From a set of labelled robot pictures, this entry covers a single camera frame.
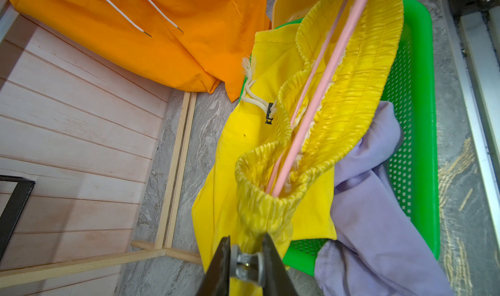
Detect purple shorts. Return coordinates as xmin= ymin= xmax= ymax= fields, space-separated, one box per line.
xmin=315 ymin=101 xmax=453 ymax=295

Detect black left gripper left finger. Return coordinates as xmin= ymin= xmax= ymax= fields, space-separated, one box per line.
xmin=196 ymin=237 xmax=231 ymax=296

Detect yellow plastic tray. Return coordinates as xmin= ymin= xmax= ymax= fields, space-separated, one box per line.
xmin=271 ymin=0 xmax=320 ymax=29

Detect black mesh wall basket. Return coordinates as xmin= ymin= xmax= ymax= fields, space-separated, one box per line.
xmin=1 ymin=175 xmax=36 ymax=259

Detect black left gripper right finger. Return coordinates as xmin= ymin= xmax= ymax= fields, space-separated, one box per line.
xmin=262 ymin=233 xmax=298 ymax=296

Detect pink wire hanger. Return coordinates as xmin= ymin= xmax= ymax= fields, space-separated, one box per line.
xmin=270 ymin=0 xmax=368 ymax=198

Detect grey clothespin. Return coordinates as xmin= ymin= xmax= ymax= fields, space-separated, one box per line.
xmin=229 ymin=244 xmax=265 ymax=288

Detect wooden clothes rack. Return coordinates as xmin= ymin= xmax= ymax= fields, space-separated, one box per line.
xmin=7 ymin=92 xmax=182 ymax=269

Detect yellow shorts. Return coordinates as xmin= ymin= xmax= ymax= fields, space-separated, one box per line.
xmin=191 ymin=0 xmax=405 ymax=296

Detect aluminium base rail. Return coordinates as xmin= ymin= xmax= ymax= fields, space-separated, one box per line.
xmin=440 ymin=0 xmax=499 ymax=237

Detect orange shorts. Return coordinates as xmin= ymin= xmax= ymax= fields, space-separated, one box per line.
xmin=9 ymin=0 xmax=270 ymax=101

